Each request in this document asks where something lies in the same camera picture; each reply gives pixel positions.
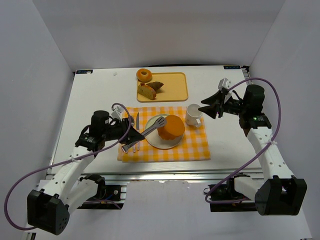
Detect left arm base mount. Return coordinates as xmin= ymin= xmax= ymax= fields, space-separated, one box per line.
xmin=78 ymin=174 xmax=126 ymax=210

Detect aluminium frame rail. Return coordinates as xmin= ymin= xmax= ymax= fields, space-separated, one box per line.
xmin=46 ymin=170 xmax=266 ymax=185

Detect sliced bread loaf piece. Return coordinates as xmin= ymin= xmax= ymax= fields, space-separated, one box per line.
xmin=137 ymin=83 xmax=157 ymax=100

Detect tall orange round cake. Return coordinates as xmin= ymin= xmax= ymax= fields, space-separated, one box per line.
xmin=157 ymin=115 xmax=185 ymax=141

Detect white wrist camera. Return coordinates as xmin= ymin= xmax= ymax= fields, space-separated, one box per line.
xmin=218 ymin=78 xmax=234 ymax=103
xmin=110 ymin=104 xmax=124 ymax=120

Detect pink handled knife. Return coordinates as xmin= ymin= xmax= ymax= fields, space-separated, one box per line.
xmin=135 ymin=112 xmax=140 ymax=151

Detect yellow serving tray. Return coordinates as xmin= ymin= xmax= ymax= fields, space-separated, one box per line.
xmin=136 ymin=72 xmax=189 ymax=103

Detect white mug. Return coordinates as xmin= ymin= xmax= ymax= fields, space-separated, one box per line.
xmin=185 ymin=103 xmax=203 ymax=128

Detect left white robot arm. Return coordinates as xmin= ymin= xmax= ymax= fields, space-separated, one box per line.
xmin=27 ymin=110 xmax=144 ymax=235

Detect yellow checkered cloth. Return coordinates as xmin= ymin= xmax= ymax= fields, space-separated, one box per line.
xmin=117 ymin=106 xmax=211 ymax=163

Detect metal serving tongs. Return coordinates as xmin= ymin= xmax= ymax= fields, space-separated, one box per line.
xmin=121 ymin=116 xmax=167 ymax=153

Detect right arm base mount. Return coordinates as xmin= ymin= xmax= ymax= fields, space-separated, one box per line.
xmin=208 ymin=173 xmax=257 ymax=213

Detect ring donut bread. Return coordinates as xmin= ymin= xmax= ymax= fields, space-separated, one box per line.
xmin=136 ymin=68 xmax=152 ymax=83

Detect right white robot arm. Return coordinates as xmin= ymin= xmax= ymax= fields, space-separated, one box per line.
xmin=199 ymin=84 xmax=307 ymax=216

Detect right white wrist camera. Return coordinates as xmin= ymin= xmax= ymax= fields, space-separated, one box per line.
xmin=218 ymin=78 xmax=234 ymax=103

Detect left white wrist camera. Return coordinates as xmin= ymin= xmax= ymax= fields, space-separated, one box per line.
xmin=110 ymin=104 xmax=124 ymax=120

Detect pale green ceramic plate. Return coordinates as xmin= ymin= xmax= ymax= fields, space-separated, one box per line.
xmin=145 ymin=114 xmax=184 ymax=150

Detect brown chocolate croissant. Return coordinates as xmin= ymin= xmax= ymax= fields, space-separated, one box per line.
xmin=146 ymin=81 xmax=164 ymax=93

